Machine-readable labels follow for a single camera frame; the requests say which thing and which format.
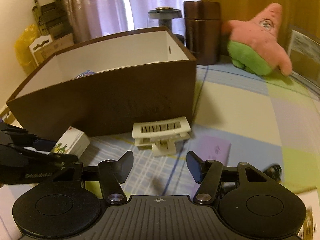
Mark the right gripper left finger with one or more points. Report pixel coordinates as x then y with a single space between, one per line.
112 174

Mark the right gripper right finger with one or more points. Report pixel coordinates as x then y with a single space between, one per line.
207 174

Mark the purple packet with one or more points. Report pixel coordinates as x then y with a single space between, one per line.
211 148

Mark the white parrot medicine box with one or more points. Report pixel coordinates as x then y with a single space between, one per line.
73 141

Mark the white hair claw clip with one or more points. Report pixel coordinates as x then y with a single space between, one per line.
161 136

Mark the checkered bed sheet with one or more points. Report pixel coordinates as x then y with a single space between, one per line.
268 120

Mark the brown cardboard storage box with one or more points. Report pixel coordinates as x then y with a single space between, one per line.
140 76

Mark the blue white small box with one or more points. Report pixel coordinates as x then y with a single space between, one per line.
86 73

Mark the yellow plastic bag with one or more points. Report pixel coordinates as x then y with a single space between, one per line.
22 51

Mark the pink star plush toy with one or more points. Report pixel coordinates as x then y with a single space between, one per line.
252 45

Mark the brown metal canister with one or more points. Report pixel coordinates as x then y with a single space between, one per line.
203 30

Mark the glass jar dark lid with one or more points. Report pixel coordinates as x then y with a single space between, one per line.
168 17

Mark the purple lace curtain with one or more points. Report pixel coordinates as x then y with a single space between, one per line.
95 18

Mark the glass picture frame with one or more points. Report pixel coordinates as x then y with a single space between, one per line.
303 51

